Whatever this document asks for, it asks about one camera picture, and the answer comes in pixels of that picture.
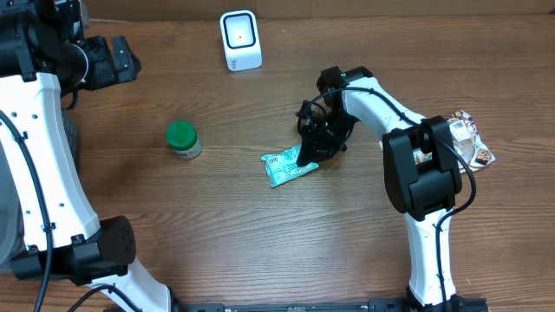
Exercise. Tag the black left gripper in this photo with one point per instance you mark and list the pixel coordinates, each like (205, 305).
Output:
(110, 72)

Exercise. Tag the beige plastic pouch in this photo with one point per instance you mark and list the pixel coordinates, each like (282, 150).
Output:
(467, 141)

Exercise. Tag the green lid jar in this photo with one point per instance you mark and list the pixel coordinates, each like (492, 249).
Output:
(184, 139)

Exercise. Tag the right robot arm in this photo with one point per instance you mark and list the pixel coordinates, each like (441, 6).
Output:
(421, 171)

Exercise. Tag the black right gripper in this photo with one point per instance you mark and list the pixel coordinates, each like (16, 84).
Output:
(317, 148)

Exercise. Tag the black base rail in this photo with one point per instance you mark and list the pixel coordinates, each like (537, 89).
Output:
(373, 305)

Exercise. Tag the grey plastic basket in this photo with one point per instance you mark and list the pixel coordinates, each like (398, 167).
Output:
(11, 219)

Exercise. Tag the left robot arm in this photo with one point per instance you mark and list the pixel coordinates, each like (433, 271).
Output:
(44, 57)

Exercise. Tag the teal crinkled snack packet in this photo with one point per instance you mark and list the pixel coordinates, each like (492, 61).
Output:
(282, 167)

